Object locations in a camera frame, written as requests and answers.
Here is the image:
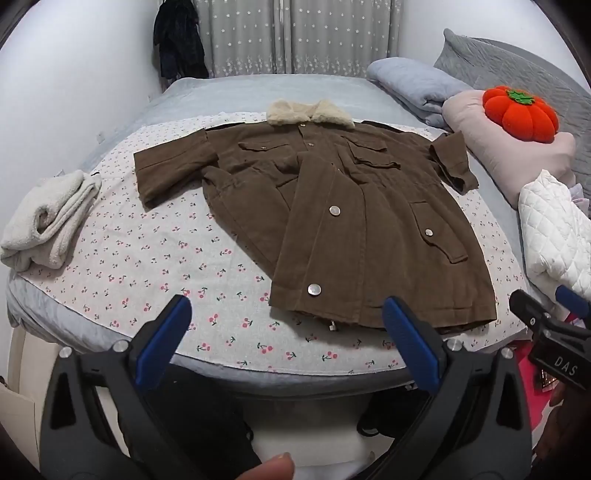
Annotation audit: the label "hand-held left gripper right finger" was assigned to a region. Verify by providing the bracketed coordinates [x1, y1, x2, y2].
[369, 296, 533, 480]

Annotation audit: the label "dark hanging clothes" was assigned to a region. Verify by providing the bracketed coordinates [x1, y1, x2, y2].
[153, 0, 209, 80]

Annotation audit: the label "grey quilted pillow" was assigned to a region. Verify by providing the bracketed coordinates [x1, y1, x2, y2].
[434, 28, 591, 139]

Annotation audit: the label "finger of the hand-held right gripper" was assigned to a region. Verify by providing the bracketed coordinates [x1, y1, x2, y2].
[555, 285, 591, 328]
[509, 289, 557, 335]

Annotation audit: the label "grey bed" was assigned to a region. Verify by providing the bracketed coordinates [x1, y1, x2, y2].
[7, 74, 527, 402]

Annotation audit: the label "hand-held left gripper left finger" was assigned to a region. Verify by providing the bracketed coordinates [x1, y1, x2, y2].
[39, 294, 208, 480]

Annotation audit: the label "pink pillow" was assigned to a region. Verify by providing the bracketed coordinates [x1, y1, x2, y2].
[442, 90, 577, 208]

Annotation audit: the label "folded light blue blanket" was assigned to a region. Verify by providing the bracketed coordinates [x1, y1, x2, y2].
[367, 58, 474, 130]

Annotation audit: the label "orange pumpkin plush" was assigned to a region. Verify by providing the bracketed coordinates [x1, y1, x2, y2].
[482, 85, 560, 145]

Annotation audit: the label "person's left hand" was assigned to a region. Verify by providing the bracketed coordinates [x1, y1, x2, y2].
[249, 453, 296, 480]

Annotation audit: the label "grey star print curtain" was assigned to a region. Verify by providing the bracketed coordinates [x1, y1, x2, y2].
[194, 0, 402, 77]

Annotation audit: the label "brown corduroy jacket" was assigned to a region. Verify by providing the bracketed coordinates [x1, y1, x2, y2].
[134, 99, 498, 334]

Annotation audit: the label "cherry print sheet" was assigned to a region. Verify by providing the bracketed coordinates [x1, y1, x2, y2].
[14, 111, 532, 374]

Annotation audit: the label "white quilted jacket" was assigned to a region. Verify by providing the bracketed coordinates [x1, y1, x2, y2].
[518, 169, 591, 301]

